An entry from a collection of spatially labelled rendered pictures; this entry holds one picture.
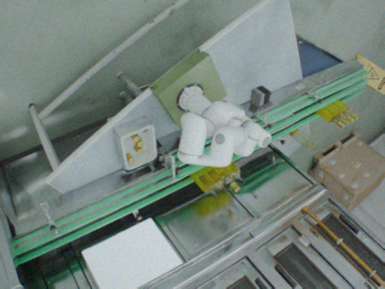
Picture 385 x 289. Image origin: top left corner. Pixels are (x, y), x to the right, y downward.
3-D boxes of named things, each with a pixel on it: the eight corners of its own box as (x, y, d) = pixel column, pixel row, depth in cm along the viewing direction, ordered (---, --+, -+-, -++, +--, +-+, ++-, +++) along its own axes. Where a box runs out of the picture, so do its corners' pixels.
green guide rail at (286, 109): (171, 156, 169) (180, 166, 164) (171, 155, 169) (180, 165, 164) (362, 69, 239) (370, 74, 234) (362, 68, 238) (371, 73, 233)
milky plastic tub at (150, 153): (119, 161, 169) (127, 171, 164) (113, 128, 154) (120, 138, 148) (149, 148, 176) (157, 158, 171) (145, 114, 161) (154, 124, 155)
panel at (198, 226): (79, 253, 157) (107, 308, 137) (77, 250, 155) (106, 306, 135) (222, 181, 193) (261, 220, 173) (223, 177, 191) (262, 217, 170)
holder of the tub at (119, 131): (121, 167, 173) (127, 177, 168) (113, 127, 154) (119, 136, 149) (150, 155, 180) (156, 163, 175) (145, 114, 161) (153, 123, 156)
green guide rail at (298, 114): (171, 166, 174) (180, 176, 169) (171, 165, 174) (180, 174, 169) (359, 77, 244) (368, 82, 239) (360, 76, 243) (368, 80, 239)
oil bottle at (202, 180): (184, 171, 183) (207, 196, 170) (184, 163, 179) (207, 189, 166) (193, 166, 186) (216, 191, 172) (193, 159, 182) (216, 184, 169)
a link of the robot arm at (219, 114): (185, 131, 130) (204, 95, 124) (216, 130, 150) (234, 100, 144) (201, 145, 126) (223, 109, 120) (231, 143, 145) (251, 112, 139)
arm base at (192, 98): (171, 97, 151) (189, 116, 142) (189, 77, 150) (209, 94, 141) (187, 112, 164) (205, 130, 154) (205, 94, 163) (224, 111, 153)
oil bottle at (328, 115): (309, 109, 225) (340, 131, 207) (311, 102, 221) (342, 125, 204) (314, 106, 227) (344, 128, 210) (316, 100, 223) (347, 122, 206)
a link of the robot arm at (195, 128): (186, 143, 130) (162, 144, 118) (193, 108, 127) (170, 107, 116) (215, 153, 123) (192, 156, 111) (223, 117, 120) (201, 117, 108)
